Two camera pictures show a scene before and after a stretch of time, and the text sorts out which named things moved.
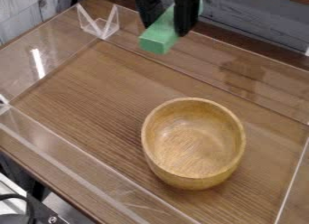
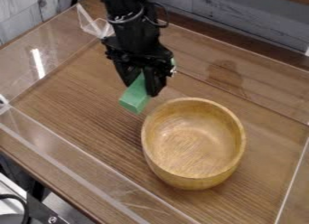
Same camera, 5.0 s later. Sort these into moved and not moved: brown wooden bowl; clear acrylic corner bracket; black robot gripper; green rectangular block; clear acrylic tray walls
Moved: green rectangular block; black robot gripper
Not moved: clear acrylic corner bracket; brown wooden bowl; clear acrylic tray walls
